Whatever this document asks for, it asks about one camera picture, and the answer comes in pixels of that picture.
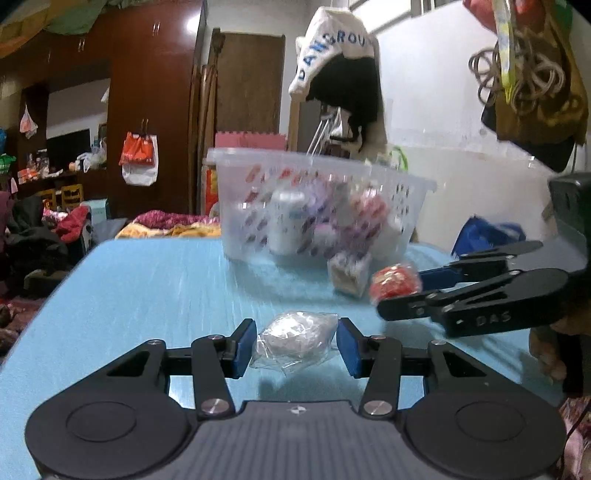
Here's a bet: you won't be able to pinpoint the red patterned packet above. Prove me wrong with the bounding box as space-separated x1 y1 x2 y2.
369 262 422 303
348 187 389 232

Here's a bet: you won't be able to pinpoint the purple packet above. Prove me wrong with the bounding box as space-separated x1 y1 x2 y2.
305 180 338 217

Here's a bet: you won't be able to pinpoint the white plastic bottle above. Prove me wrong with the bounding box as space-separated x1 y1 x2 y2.
268 189 308 254

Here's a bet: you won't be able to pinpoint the pink foam mat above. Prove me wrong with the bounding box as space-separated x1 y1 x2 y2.
215 131 289 151

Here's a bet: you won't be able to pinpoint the dark clothing pile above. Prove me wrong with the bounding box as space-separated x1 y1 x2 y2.
0 191 93 296

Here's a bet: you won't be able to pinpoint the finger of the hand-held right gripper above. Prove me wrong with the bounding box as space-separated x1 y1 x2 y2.
417 240 544 293
376 268 570 339

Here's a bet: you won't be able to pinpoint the white ball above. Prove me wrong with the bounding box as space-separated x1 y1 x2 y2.
249 311 340 377

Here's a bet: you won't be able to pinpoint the black television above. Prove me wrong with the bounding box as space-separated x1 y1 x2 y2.
46 129 92 167

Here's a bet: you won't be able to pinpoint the blue printed bag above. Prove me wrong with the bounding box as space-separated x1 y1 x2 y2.
451 215 527 259

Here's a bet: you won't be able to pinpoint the red garment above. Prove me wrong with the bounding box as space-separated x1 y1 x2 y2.
44 205 90 243

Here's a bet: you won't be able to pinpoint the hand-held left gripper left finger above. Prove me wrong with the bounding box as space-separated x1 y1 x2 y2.
95 318 258 420

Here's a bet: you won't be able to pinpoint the person's right hand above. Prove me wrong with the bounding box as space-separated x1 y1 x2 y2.
529 318 568 384

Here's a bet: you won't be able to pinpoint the white cap with lettering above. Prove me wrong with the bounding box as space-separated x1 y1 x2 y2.
288 7 389 148

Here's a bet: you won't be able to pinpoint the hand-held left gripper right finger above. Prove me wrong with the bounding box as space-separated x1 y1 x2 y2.
336 316 498 419

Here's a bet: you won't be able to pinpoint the white plastic basket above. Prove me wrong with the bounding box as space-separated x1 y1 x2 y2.
205 147 437 264

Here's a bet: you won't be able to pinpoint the green white tote bag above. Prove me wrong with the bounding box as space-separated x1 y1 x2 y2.
365 145 409 174

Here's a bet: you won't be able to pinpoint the green net canopy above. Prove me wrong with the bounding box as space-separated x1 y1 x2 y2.
0 0 112 58

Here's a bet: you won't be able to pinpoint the small beige box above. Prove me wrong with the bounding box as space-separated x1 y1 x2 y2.
328 251 372 296

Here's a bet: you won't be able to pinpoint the bunch of metal rings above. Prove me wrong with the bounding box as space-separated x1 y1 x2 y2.
468 46 566 116

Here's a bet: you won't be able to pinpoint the hanging brown bag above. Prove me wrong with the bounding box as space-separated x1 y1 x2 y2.
480 0 589 171

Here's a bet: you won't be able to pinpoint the red yellow sack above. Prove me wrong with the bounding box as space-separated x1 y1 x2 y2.
205 166 220 215

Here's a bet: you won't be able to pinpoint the yellow blanket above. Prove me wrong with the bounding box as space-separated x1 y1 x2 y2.
115 210 222 240

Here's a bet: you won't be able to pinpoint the brown wooden door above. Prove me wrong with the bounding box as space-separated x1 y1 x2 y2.
210 30 284 139

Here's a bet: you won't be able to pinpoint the orange plastic bag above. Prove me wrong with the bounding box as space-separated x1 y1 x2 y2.
119 131 160 185

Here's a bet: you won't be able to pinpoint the brown wooden wardrobe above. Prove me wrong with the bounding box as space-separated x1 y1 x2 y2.
0 0 208 220

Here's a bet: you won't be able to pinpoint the white red hanging bag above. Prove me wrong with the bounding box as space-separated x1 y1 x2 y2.
18 105 38 139

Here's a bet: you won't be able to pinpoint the white clothes hangers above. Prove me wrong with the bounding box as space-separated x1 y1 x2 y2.
307 108 345 158

